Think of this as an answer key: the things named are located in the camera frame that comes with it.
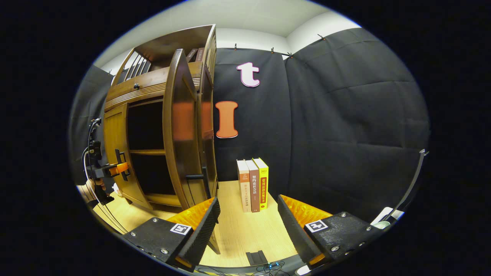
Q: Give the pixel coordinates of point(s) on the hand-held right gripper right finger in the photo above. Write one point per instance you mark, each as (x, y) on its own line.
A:
(297, 234)

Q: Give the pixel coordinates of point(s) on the small black object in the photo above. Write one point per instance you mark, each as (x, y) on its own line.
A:
(256, 257)

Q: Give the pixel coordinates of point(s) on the black backdrop cloth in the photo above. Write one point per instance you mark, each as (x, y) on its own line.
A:
(345, 115)

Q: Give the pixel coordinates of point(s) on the wooden double-door shoe cabinet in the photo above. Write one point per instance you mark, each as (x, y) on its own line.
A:
(172, 42)

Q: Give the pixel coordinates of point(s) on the yellow book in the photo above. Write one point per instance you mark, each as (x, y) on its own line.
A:
(263, 184)

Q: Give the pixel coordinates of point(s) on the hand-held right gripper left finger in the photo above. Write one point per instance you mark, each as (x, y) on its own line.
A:
(203, 234)

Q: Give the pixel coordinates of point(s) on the brown leaning book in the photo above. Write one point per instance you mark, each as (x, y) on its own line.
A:
(191, 55)

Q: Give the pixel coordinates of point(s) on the dark red book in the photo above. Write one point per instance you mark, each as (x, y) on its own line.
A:
(200, 54)

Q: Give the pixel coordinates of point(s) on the black curved bar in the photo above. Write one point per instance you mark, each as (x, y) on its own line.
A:
(410, 188)

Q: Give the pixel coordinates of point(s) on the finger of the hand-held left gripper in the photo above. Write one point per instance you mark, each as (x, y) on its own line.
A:
(122, 168)

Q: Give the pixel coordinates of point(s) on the white device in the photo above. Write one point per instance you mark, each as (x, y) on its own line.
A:
(385, 220)

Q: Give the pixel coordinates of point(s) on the wooden cabinet drawer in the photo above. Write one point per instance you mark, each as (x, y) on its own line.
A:
(145, 90)

